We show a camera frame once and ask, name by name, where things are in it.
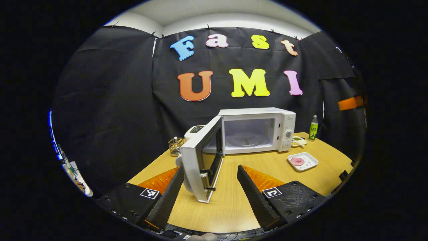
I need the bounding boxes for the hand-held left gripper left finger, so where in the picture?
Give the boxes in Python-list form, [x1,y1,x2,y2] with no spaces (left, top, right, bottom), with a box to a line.
[95,166,185,231]

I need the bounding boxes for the white toaster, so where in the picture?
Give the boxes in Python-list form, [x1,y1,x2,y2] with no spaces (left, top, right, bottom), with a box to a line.
[184,125,206,143]

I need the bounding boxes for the green drink bottle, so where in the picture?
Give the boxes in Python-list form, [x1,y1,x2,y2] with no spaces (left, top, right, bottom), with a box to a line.
[308,115,319,141]

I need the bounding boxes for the white microwave oven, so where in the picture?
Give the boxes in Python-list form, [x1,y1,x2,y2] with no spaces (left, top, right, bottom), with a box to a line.
[175,107,297,204]

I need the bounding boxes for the white rectangular food tray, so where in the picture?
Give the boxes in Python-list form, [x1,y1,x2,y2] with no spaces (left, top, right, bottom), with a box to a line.
[287,152,319,172]

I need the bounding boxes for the wire cutlery basket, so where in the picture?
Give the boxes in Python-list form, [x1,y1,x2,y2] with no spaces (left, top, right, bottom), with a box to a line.
[168,136,185,157]

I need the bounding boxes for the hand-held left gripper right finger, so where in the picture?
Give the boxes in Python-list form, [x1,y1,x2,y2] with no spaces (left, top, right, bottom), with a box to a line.
[237,164,326,231]

